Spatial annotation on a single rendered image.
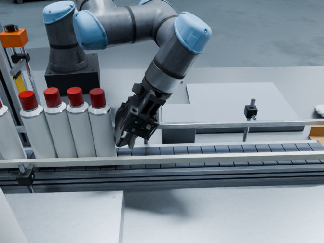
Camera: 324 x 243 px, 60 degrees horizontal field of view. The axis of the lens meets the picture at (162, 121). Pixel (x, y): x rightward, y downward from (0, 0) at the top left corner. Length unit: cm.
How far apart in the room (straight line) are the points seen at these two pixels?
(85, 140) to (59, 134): 6
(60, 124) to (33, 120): 6
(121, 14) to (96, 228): 43
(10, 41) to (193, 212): 57
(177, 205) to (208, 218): 8
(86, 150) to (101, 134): 7
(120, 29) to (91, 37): 6
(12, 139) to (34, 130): 7
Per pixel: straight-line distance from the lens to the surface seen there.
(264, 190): 79
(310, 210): 79
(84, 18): 57
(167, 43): 56
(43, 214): 69
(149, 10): 61
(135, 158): 71
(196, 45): 55
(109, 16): 58
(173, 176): 74
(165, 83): 57
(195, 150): 78
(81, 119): 68
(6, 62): 84
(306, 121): 84
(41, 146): 74
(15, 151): 79
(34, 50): 167
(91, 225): 64
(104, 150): 72
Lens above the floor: 140
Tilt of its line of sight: 36 degrees down
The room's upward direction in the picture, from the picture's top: straight up
